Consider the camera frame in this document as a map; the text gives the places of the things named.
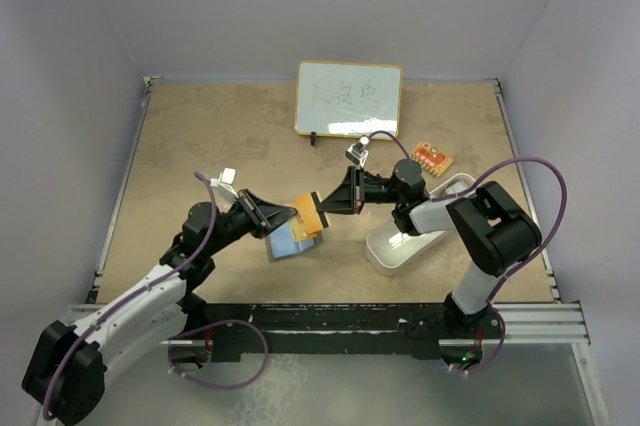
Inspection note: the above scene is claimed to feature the grey card holder wallet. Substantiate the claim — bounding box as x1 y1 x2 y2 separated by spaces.
265 224 324 262

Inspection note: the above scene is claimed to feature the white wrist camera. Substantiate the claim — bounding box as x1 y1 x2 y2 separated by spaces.
209 167 238 206
345 135 370 169

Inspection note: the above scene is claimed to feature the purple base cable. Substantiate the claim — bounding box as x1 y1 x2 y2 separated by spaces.
167 318 268 390
449 305 506 377

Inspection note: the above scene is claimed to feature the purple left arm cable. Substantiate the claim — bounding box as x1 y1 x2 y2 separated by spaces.
41 171 218 421

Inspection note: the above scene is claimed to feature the white box with cards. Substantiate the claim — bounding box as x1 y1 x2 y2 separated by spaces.
429 173 475 198

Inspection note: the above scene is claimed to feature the small whiteboard with writing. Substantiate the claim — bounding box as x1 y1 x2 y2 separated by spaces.
293 60 403 137

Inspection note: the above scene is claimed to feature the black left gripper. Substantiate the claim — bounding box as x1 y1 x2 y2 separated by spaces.
204 188 295 256

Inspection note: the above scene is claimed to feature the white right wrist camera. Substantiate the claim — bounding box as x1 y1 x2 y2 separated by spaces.
345 135 370 169

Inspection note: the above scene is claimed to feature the yellow credit card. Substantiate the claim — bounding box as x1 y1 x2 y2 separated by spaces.
288 191 329 242

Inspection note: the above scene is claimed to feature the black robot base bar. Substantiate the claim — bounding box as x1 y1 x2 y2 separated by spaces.
147 290 504 365

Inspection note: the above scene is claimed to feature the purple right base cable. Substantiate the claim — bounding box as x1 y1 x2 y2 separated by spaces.
449 305 506 377

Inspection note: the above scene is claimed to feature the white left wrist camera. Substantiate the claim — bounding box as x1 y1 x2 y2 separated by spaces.
209 167 238 206

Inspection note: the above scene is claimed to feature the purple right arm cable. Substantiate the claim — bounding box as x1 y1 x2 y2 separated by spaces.
367 130 569 292

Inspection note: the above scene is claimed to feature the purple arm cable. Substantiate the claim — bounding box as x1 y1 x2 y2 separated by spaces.
41 171 218 421
367 130 569 292

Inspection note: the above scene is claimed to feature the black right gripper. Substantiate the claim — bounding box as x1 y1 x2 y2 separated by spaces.
317 165 404 215

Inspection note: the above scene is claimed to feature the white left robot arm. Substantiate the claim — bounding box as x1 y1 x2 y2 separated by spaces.
22 189 297 425

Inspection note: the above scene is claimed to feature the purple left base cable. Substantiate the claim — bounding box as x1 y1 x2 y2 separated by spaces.
167 318 268 390

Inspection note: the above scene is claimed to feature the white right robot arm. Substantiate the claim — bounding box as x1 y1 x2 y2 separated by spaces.
316 159 542 337

